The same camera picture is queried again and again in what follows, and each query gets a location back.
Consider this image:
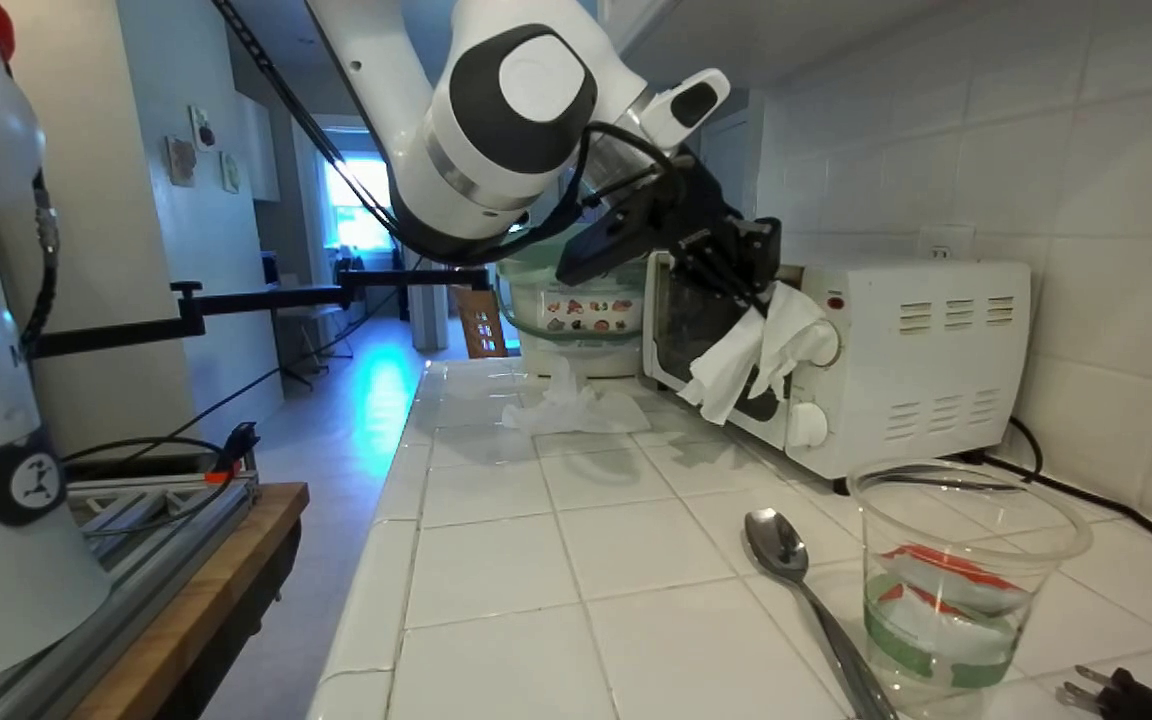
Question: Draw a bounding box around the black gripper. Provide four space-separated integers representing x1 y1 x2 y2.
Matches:
558 157 780 313

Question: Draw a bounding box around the white tissue paper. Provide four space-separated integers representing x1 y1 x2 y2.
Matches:
680 284 839 425

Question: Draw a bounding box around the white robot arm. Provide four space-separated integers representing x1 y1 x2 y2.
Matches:
304 0 759 302

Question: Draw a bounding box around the white mini toaster oven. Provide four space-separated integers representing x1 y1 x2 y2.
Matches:
641 243 1036 488

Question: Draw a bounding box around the wooden chair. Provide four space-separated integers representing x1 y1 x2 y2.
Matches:
455 288 507 359

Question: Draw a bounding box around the metal spoon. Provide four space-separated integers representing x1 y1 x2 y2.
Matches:
745 507 901 720

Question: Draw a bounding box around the clear plastic cup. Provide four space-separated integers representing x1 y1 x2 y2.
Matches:
847 460 1091 705

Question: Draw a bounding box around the black power plug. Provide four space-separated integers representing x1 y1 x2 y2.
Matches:
1058 664 1152 720

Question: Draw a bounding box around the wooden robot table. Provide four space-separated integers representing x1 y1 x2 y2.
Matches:
66 478 309 720

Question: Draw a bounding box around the black power cable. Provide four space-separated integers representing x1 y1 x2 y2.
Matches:
972 415 1152 630

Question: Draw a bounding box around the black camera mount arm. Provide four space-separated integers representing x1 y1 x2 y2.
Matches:
25 268 487 359

